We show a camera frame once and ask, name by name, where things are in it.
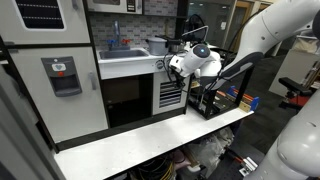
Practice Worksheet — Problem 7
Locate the white black toy kitchen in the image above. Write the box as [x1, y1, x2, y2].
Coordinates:
[0, 0, 192, 154]

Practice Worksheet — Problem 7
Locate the yellow cable bundle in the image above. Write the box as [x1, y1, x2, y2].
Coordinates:
[159, 161, 176, 180]

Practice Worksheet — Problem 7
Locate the toy faucet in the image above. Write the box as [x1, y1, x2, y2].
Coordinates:
[106, 19, 133, 52]

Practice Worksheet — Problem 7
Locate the grey toy sink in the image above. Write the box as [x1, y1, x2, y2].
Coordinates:
[98, 48, 150, 61]

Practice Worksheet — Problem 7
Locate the white slatted oven door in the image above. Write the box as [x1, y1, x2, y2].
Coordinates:
[152, 71, 190, 116]

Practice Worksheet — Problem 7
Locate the toy microwave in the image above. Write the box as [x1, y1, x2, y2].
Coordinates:
[86, 0, 144, 15]

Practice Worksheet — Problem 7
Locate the blue wooden tool tray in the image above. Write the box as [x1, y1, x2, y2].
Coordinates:
[225, 85, 260, 113]

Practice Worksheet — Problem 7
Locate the clear plastic bag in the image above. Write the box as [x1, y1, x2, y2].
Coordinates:
[185, 126, 235, 175]

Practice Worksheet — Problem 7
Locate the white red connector block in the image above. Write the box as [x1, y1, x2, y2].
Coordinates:
[238, 156, 259, 178]

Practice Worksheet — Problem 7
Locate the black metal rack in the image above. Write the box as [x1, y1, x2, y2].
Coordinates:
[188, 66, 254, 120]

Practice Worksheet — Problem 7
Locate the white fridge door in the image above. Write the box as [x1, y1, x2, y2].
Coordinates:
[8, 46, 110, 144]

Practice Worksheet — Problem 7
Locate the white cabinet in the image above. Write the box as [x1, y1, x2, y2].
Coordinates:
[268, 49, 320, 98]

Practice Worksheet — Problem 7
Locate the black red chair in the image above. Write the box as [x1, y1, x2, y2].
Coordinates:
[278, 76, 315, 112]

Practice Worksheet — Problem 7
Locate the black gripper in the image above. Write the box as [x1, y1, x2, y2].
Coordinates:
[168, 64, 188, 89]

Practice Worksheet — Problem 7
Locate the grey frame beam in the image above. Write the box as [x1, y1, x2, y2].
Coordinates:
[0, 66, 66, 180]

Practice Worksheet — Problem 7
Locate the steel cooking pot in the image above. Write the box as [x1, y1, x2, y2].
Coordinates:
[168, 39, 185, 54]

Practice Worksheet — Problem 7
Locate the white freezer door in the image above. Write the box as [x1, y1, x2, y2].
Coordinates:
[0, 0, 92, 46]

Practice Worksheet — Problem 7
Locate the grey water dispenser panel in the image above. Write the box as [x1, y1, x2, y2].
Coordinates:
[40, 56, 83, 98]

